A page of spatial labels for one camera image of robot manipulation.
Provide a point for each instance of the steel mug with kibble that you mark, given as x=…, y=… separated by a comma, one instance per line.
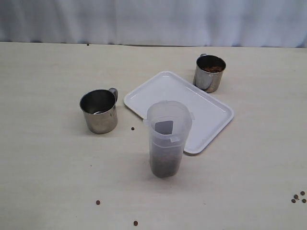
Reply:
x=99, y=110

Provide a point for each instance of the clear plastic tall container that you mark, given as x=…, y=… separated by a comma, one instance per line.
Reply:
x=169, y=124

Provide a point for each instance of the white plastic tray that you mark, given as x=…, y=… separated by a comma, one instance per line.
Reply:
x=210, y=116

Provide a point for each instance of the white curtain backdrop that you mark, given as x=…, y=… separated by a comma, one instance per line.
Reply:
x=270, y=23

